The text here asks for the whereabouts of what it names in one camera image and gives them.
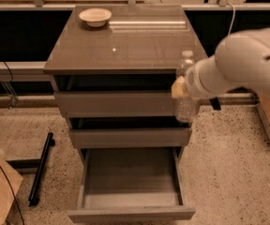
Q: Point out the grey drawer cabinet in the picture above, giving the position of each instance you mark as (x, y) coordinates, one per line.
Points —
(138, 49)

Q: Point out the top grey drawer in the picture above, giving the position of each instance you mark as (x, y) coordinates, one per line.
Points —
(115, 104)

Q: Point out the middle grey drawer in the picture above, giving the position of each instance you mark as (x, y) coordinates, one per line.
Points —
(129, 138)

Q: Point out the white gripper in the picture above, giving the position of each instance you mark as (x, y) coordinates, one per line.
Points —
(195, 82)

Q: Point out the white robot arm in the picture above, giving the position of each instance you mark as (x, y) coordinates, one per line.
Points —
(241, 59)

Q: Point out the black metal stand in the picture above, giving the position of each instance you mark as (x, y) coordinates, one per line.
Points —
(38, 166)

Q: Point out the white paper bowl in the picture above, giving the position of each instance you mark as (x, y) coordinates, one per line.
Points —
(95, 17)

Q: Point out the clear plastic water bottle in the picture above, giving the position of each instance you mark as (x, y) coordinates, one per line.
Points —
(186, 108)

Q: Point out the black bracket behind cabinet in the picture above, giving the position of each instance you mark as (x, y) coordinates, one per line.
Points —
(215, 104)

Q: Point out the metal window rail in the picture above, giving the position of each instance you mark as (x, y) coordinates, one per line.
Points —
(23, 72)

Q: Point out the open bottom grey drawer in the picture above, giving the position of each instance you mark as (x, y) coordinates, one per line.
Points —
(131, 184)

